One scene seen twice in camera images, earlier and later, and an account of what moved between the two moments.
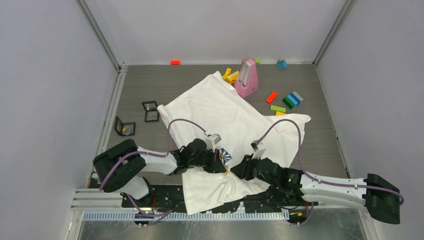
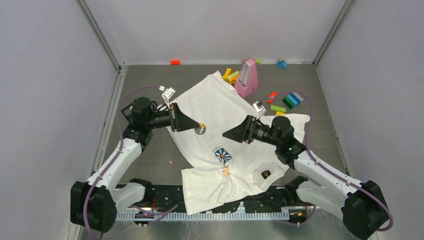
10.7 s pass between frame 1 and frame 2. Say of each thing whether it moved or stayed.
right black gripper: moved
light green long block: stayed
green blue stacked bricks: stayed
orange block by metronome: stayed
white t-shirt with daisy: stayed
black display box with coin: moved
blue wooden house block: stayed
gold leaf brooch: stayed
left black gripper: moved
